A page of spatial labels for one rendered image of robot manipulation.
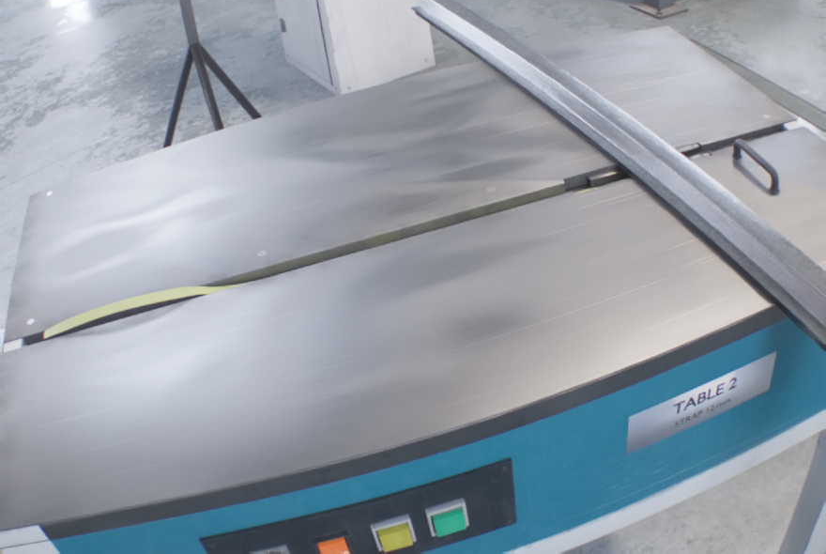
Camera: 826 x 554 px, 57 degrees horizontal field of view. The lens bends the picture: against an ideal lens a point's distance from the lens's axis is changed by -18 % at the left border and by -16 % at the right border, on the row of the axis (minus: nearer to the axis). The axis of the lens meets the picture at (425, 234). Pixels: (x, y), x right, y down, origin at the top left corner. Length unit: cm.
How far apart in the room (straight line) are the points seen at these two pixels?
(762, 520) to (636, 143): 81
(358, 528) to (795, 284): 40
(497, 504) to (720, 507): 83
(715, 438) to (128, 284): 57
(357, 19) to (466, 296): 209
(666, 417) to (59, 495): 50
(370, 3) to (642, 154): 198
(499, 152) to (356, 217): 16
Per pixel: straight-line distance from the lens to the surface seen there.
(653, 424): 73
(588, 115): 94
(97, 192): 105
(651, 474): 78
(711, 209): 79
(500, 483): 69
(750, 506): 149
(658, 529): 145
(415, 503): 67
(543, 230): 79
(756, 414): 81
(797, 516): 117
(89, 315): 82
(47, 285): 91
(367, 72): 284
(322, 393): 67
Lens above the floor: 119
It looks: 34 degrees down
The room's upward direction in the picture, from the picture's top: 9 degrees counter-clockwise
